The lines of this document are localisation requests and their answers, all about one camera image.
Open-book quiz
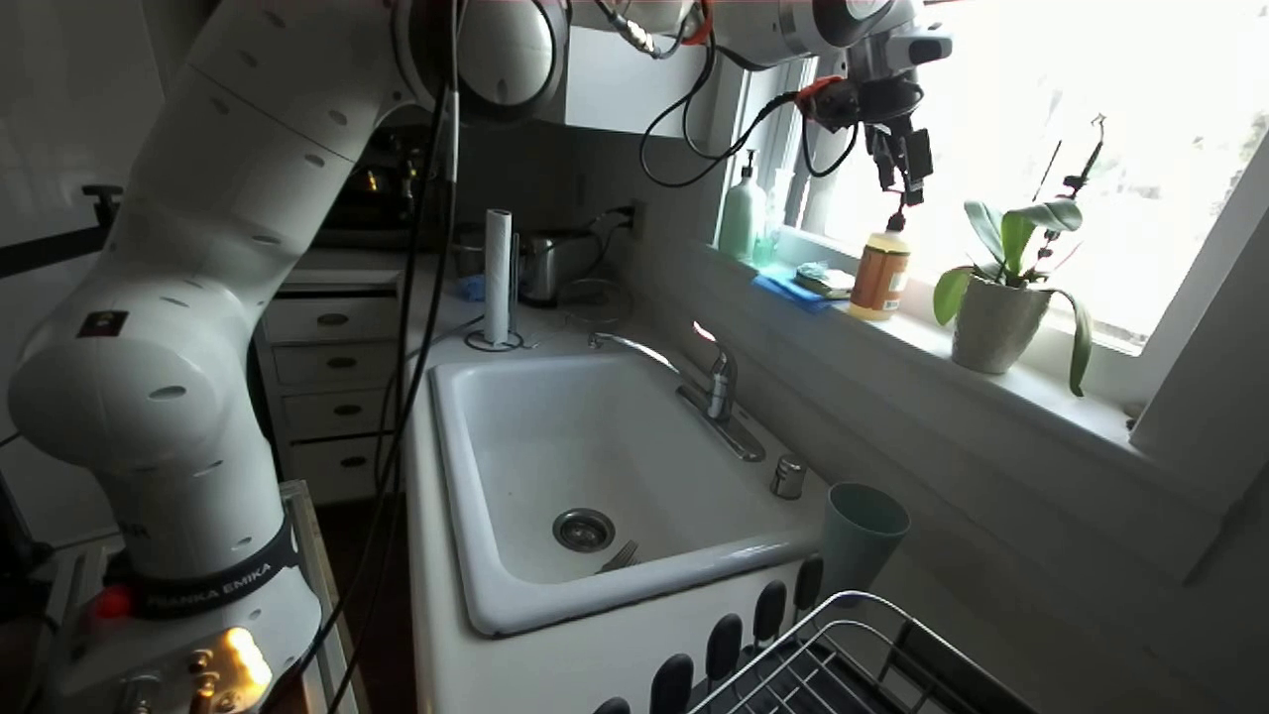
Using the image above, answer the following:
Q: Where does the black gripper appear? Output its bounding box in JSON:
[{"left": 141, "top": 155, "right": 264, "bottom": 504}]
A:
[{"left": 847, "top": 73, "right": 933, "bottom": 224}]

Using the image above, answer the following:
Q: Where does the orange soap pump bottle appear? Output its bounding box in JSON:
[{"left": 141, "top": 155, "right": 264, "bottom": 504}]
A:
[{"left": 852, "top": 213, "right": 908, "bottom": 322}]

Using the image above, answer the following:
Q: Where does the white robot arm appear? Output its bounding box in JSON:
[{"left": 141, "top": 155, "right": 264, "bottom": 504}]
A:
[{"left": 6, "top": 0, "right": 570, "bottom": 671}]

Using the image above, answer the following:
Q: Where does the Scotch-Brite sponge pack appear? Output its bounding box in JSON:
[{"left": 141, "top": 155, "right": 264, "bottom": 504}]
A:
[{"left": 794, "top": 261, "right": 857, "bottom": 299}]

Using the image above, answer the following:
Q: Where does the potted orchid plant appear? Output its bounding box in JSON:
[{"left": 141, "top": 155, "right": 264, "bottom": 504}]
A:
[{"left": 933, "top": 115, "right": 1104, "bottom": 392}]

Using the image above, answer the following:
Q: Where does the blue sponge cloth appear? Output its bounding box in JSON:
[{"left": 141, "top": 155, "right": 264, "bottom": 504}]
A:
[{"left": 753, "top": 266, "right": 831, "bottom": 314}]

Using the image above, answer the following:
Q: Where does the chrome faucet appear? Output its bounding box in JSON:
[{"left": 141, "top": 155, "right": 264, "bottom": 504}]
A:
[{"left": 592, "top": 322, "right": 766, "bottom": 463}]

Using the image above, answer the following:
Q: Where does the chrome soap dispenser knob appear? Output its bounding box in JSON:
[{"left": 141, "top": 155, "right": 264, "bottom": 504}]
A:
[{"left": 769, "top": 456, "right": 806, "bottom": 499}]

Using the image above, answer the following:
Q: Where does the teal plastic cup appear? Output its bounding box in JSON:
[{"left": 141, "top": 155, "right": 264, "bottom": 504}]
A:
[{"left": 820, "top": 483, "right": 908, "bottom": 593}]

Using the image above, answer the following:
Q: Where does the metal kettle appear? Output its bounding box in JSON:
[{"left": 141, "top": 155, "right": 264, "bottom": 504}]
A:
[{"left": 519, "top": 233, "right": 560, "bottom": 306}]

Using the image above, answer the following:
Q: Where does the white ceramic sink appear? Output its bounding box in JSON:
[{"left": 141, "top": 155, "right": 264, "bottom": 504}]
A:
[{"left": 428, "top": 352, "right": 826, "bottom": 636}]

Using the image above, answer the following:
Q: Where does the sink drain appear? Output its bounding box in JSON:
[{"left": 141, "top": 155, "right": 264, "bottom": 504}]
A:
[{"left": 552, "top": 507, "right": 615, "bottom": 553}]

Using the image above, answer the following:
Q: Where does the white drawer cabinet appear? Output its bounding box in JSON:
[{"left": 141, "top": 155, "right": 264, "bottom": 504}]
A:
[{"left": 252, "top": 266, "right": 399, "bottom": 504}]

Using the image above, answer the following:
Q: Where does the wire dish rack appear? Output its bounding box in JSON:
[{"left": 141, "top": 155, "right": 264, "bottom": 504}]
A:
[{"left": 687, "top": 593, "right": 1034, "bottom": 714}]

